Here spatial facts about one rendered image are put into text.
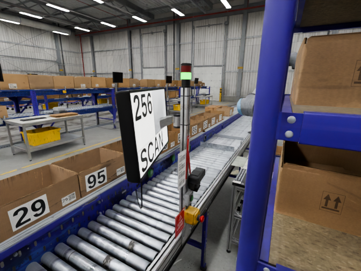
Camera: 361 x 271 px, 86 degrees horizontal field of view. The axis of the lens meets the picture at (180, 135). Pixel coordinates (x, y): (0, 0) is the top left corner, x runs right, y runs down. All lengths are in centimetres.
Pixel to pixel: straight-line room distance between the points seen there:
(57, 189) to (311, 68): 120
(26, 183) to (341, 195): 147
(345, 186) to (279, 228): 12
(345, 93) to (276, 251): 25
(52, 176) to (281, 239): 140
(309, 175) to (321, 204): 5
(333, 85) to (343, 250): 24
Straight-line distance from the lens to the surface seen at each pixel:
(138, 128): 65
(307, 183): 40
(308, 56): 37
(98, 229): 134
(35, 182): 153
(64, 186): 128
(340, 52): 37
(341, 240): 42
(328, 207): 42
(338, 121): 24
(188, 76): 95
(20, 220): 124
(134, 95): 63
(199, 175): 110
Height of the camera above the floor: 157
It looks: 15 degrees down
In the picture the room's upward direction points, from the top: 1 degrees clockwise
